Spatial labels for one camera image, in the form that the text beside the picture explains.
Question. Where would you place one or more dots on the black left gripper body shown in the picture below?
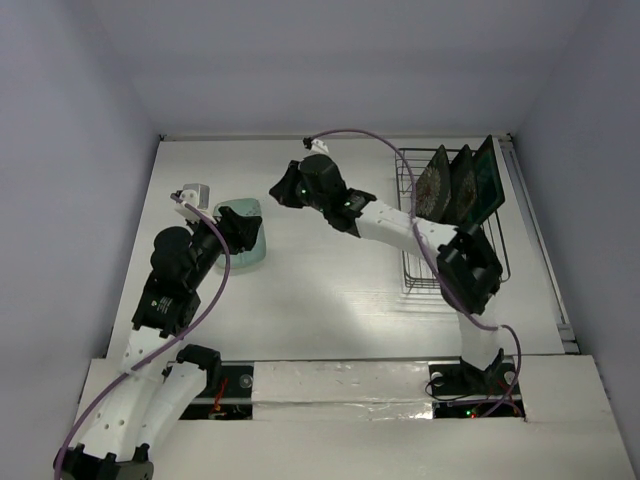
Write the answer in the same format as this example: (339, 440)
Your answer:
(208, 244)

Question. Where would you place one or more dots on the white foam front panel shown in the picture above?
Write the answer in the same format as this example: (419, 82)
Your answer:
(341, 391)

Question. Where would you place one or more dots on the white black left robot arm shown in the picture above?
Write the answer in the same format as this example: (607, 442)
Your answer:
(121, 431)

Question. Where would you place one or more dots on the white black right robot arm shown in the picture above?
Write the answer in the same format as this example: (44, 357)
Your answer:
(461, 258)

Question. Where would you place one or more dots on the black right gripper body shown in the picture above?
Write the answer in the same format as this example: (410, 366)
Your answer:
(288, 181)

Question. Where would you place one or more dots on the grey wire dish rack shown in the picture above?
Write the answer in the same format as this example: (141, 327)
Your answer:
(410, 163)

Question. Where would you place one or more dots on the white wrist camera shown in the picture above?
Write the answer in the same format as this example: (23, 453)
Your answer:
(315, 146)
(196, 195)

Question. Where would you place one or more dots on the black floral square plate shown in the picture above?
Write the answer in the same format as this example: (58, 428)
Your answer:
(433, 187)

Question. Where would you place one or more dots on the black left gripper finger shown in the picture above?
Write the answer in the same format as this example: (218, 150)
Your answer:
(244, 240)
(228, 219)

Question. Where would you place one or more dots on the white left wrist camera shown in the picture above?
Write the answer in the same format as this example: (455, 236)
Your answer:
(196, 195)

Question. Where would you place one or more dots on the black teal square plate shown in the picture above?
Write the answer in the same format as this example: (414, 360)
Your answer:
(490, 192)

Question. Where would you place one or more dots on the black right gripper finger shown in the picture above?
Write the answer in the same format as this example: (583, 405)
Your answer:
(292, 175)
(284, 192)

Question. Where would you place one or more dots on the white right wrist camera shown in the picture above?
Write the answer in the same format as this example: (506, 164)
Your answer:
(315, 146)

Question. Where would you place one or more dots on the light green ceramic plate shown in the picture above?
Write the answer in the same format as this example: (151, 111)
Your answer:
(244, 259)

